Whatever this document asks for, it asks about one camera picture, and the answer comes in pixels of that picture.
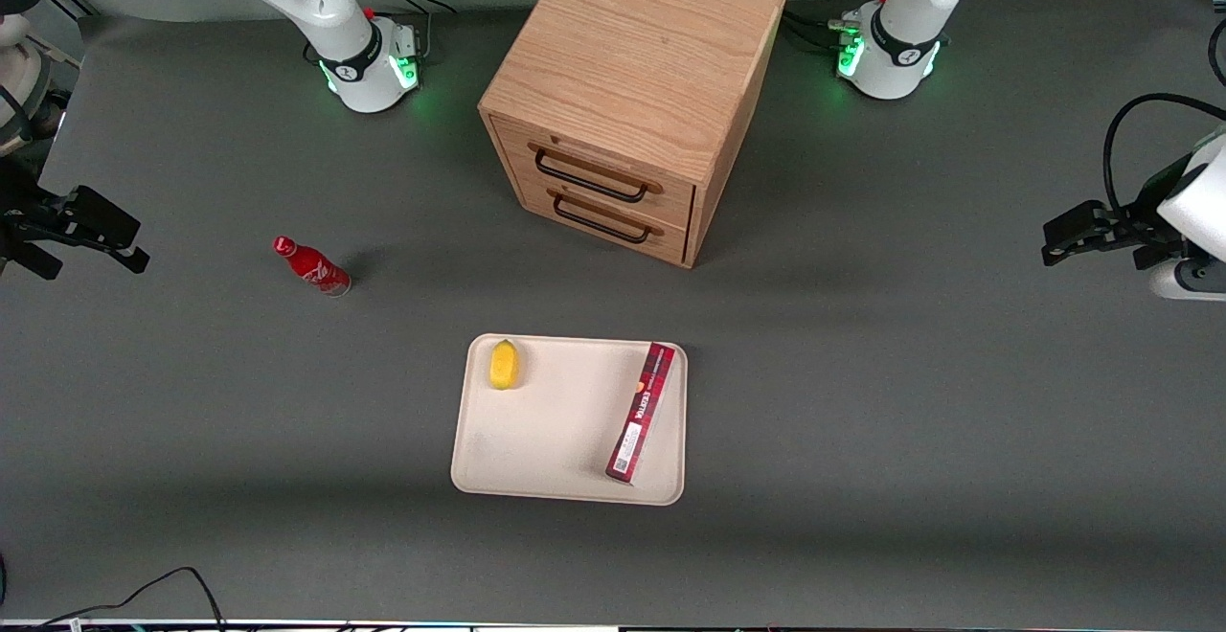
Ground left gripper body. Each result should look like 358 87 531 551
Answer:
1111 134 1226 271

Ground long red snack box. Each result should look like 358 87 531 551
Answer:
605 342 677 486

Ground black metal drawer handle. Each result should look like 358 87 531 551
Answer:
534 148 651 204
553 192 653 246

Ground red coke bottle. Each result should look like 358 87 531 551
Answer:
273 236 353 299

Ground wooden drawer front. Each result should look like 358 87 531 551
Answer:
517 182 691 265
491 118 697 231

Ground beige round background object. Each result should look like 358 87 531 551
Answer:
0 11 55 156

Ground black left base cables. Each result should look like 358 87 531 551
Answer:
781 0 897 56

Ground black cable on table edge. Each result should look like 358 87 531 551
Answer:
0 567 227 632

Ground beige plastic tray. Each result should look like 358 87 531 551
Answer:
450 333 689 507

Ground yellow lemon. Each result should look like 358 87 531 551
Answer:
489 339 521 392

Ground wooden drawer cabinet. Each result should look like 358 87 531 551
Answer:
478 0 788 270

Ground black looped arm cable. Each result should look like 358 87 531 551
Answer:
1102 93 1226 214

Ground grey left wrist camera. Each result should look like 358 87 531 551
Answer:
1149 257 1226 303

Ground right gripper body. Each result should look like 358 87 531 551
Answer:
0 158 70 281

